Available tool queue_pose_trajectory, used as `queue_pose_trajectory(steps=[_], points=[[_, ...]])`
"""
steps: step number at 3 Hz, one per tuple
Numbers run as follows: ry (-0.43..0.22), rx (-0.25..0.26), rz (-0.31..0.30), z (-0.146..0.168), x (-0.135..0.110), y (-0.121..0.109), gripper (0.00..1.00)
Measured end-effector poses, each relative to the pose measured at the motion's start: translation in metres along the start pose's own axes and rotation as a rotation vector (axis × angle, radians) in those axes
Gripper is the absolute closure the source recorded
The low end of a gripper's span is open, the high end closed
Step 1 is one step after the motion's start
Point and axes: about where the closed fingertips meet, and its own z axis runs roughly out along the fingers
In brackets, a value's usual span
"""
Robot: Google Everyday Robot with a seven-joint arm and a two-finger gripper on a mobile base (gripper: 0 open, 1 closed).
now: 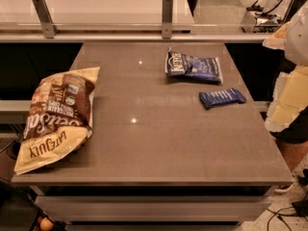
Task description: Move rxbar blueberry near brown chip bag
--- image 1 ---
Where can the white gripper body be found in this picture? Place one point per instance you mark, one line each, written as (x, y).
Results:
(297, 38)

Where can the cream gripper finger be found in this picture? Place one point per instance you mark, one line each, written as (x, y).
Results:
(290, 98)
(277, 40)

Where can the blue rxbar blueberry bar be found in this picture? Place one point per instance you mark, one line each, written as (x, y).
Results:
(212, 99)

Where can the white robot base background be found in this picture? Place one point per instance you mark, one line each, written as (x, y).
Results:
(265, 18)

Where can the blue Kettle chip bag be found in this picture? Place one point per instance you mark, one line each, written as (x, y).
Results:
(203, 69)

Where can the brown Late July chip bag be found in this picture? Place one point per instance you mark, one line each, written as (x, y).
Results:
(59, 119)

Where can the orange ball under table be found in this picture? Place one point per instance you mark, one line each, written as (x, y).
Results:
(46, 224)

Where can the right metal rail bracket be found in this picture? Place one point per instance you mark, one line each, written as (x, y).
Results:
(167, 13)

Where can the metal rail bracket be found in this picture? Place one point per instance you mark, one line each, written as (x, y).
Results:
(167, 13)
(48, 28)

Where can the left metal rail bracket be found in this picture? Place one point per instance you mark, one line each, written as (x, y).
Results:
(48, 28)

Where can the metal glass rail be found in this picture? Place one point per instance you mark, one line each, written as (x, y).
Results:
(17, 32)

